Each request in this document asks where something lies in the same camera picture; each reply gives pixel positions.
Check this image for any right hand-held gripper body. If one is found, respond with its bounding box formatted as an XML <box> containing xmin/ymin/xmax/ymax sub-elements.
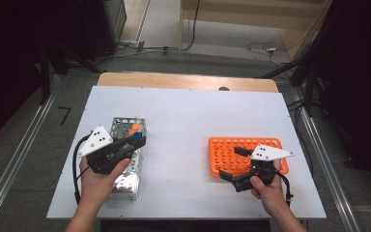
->
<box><xmin>230</xmin><ymin>143</ymin><xmax>295</xmax><ymax>193</ymax></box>

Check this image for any person's right hand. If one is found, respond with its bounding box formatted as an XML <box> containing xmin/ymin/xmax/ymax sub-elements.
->
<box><xmin>249</xmin><ymin>159</ymin><xmax>293</xmax><ymax>220</ymax></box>

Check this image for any black metal stand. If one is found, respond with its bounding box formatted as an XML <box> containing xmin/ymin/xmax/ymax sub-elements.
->
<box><xmin>38</xmin><ymin>42</ymin><xmax>104</xmax><ymax>105</ymax></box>
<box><xmin>260</xmin><ymin>54</ymin><xmax>323</xmax><ymax>117</ymax></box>

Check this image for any black hanging cable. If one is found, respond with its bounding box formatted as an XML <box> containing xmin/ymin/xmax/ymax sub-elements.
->
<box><xmin>182</xmin><ymin>0</ymin><xmax>201</xmax><ymax>52</ymax></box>

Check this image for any orange plastic tube rack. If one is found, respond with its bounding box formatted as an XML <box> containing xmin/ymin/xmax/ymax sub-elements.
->
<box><xmin>208</xmin><ymin>136</ymin><xmax>290</xmax><ymax>179</ymax></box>

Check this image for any wooden table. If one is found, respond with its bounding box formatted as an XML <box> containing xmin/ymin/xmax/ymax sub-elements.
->
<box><xmin>96</xmin><ymin>72</ymin><xmax>279</xmax><ymax>94</ymax></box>

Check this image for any white board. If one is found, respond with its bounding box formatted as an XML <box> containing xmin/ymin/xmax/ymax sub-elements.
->
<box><xmin>46</xmin><ymin>85</ymin><xmax>327</xmax><ymax>220</ymax></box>

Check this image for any silver metal tube rack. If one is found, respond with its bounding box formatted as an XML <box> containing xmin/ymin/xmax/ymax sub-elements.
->
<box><xmin>107</xmin><ymin>116</ymin><xmax>148</xmax><ymax>201</ymax></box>

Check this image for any black curtain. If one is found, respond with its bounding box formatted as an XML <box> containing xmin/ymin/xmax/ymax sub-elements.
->
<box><xmin>315</xmin><ymin>0</ymin><xmax>371</xmax><ymax>194</ymax></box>
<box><xmin>0</xmin><ymin>0</ymin><xmax>88</xmax><ymax>151</ymax></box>

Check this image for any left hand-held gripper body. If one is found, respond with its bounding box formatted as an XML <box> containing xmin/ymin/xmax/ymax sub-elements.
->
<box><xmin>76</xmin><ymin>125</ymin><xmax>133</xmax><ymax>176</ymax></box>

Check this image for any black floor cable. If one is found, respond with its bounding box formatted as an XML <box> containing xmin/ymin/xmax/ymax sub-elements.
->
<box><xmin>286</xmin><ymin>100</ymin><xmax>315</xmax><ymax>168</ymax></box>

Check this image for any hand-held gripper black cable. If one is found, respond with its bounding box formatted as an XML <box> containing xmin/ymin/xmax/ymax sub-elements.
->
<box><xmin>71</xmin><ymin>133</ymin><xmax>93</xmax><ymax>206</ymax></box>
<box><xmin>273</xmin><ymin>168</ymin><xmax>295</xmax><ymax>207</ymax></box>

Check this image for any aluminium floor rail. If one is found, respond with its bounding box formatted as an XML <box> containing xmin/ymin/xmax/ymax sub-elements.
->
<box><xmin>0</xmin><ymin>75</ymin><xmax>61</xmax><ymax>226</ymax></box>
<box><xmin>289</xmin><ymin>86</ymin><xmax>361</xmax><ymax>232</ymax></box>

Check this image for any white floor cable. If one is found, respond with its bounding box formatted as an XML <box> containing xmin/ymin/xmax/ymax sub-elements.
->
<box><xmin>244</xmin><ymin>41</ymin><xmax>291</xmax><ymax>67</ymax></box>

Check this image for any dark cabinet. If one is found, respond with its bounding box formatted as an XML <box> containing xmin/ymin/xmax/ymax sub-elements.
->
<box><xmin>76</xmin><ymin>0</ymin><xmax>128</xmax><ymax>61</ymax></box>

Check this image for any right hand-held gripper black cable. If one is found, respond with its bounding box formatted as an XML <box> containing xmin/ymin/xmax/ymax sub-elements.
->
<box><xmin>273</xmin><ymin>168</ymin><xmax>295</xmax><ymax>207</ymax></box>

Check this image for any light wooden furniture frame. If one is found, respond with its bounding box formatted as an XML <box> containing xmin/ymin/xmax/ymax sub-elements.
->
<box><xmin>178</xmin><ymin>0</ymin><xmax>332</xmax><ymax>62</ymax></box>

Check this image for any person's left hand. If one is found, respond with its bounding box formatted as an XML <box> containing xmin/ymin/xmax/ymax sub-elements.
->
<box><xmin>78</xmin><ymin>157</ymin><xmax>132</xmax><ymax>208</ymax></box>

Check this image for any left hand-held gripper black cable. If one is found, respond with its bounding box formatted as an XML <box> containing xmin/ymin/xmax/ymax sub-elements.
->
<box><xmin>71</xmin><ymin>133</ymin><xmax>93</xmax><ymax>206</ymax></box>

